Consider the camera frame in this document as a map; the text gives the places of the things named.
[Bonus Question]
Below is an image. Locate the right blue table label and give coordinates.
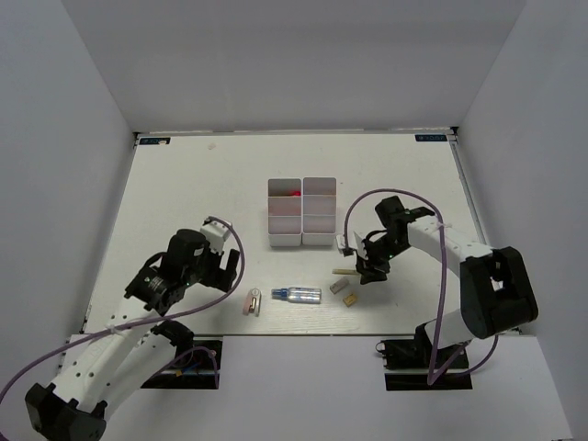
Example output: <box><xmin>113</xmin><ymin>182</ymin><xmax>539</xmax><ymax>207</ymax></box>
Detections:
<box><xmin>414</xmin><ymin>133</ymin><xmax>447</xmax><ymax>142</ymax></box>

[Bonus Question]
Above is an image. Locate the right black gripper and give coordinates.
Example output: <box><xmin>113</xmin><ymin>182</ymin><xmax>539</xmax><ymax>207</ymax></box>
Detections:
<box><xmin>355</xmin><ymin>233</ymin><xmax>409</xmax><ymax>285</ymax></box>

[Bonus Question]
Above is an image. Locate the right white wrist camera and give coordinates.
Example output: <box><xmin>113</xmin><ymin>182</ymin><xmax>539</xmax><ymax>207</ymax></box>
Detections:
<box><xmin>336</xmin><ymin>232</ymin><xmax>367</xmax><ymax>260</ymax></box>

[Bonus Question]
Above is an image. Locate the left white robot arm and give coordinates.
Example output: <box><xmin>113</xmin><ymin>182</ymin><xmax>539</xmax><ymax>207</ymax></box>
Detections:
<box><xmin>25</xmin><ymin>217</ymin><xmax>244</xmax><ymax>440</ymax></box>

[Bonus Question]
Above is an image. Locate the yellow thin marker pen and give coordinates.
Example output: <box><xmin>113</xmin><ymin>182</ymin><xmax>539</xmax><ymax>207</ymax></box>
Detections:
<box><xmin>332</xmin><ymin>268</ymin><xmax>360</xmax><ymax>277</ymax></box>

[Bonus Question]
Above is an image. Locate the white compartment organizer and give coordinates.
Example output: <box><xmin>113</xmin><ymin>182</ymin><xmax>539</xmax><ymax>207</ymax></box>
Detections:
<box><xmin>302</xmin><ymin>177</ymin><xmax>337</xmax><ymax>246</ymax></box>
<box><xmin>267</xmin><ymin>178</ymin><xmax>302</xmax><ymax>247</ymax></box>

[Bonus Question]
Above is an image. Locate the pink white stapler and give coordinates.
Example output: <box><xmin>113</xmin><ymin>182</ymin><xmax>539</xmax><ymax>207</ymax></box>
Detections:
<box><xmin>243</xmin><ymin>288</ymin><xmax>262</xmax><ymax>317</ymax></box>

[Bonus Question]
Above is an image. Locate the blue clear spray bottle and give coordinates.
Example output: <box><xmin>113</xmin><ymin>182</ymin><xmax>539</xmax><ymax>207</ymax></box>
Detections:
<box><xmin>271</xmin><ymin>287</ymin><xmax>322</xmax><ymax>304</ymax></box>

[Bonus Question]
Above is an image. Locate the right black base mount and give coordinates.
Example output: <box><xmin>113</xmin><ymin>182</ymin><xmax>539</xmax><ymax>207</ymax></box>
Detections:
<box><xmin>375</xmin><ymin>338</ymin><xmax>473</xmax><ymax>391</ymax></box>

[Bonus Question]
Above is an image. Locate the left white compartment organizer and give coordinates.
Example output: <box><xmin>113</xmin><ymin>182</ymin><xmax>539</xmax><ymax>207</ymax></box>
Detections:
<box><xmin>267</xmin><ymin>178</ymin><xmax>302</xmax><ymax>247</ymax></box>

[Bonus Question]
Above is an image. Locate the right white compartment organizer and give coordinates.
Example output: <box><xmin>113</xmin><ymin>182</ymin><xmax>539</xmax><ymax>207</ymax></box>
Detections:
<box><xmin>302</xmin><ymin>177</ymin><xmax>337</xmax><ymax>246</ymax></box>

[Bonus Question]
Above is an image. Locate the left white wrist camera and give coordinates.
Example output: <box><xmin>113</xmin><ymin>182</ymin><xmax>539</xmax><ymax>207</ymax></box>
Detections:
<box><xmin>199</xmin><ymin>217</ymin><xmax>231</xmax><ymax>255</ymax></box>

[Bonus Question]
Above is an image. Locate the tan eraser block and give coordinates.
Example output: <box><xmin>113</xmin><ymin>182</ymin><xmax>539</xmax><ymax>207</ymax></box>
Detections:
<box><xmin>343</xmin><ymin>293</ymin><xmax>358</xmax><ymax>307</ymax></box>

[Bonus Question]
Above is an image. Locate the left blue table label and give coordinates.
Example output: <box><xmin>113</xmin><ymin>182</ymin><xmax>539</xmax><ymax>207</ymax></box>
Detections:
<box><xmin>139</xmin><ymin>137</ymin><xmax>171</xmax><ymax>145</ymax></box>

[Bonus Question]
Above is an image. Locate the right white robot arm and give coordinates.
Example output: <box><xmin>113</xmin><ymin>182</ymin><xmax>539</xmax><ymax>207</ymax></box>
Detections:
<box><xmin>343</xmin><ymin>196</ymin><xmax>539</xmax><ymax>367</ymax></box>

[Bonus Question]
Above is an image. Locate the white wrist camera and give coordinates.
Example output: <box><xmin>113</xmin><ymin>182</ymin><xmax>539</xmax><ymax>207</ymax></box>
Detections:
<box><xmin>199</xmin><ymin>217</ymin><xmax>231</xmax><ymax>255</ymax></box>
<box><xmin>336</xmin><ymin>232</ymin><xmax>367</xmax><ymax>260</ymax></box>

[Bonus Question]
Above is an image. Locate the grey eraser block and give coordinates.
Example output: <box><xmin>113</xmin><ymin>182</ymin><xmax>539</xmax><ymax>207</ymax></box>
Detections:
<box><xmin>329</xmin><ymin>277</ymin><xmax>349</xmax><ymax>295</ymax></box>

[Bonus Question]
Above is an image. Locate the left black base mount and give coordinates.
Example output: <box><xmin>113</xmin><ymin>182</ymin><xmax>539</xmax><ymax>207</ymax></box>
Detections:
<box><xmin>141</xmin><ymin>339</ymin><xmax>223</xmax><ymax>390</ymax></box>

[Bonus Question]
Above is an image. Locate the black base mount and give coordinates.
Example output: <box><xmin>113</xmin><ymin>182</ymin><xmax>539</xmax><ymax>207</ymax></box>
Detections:
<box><xmin>375</xmin><ymin>338</ymin><xmax>473</xmax><ymax>391</ymax></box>
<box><xmin>141</xmin><ymin>339</ymin><xmax>223</xmax><ymax>390</ymax></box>

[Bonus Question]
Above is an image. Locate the blue table label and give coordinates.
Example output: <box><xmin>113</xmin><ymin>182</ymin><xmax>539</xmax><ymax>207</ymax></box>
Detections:
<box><xmin>139</xmin><ymin>137</ymin><xmax>171</xmax><ymax>145</ymax></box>
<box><xmin>414</xmin><ymin>133</ymin><xmax>447</xmax><ymax>142</ymax></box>

